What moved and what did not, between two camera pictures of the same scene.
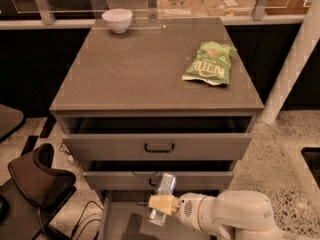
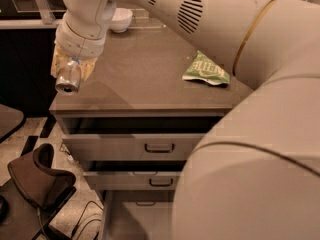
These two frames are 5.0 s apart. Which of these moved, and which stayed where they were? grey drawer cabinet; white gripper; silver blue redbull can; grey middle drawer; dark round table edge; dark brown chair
Moved: silver blue redbull can; white gripper
Stayed: grey middle drawer; dark brown chair; grey drawer cabinet; dark round table edge
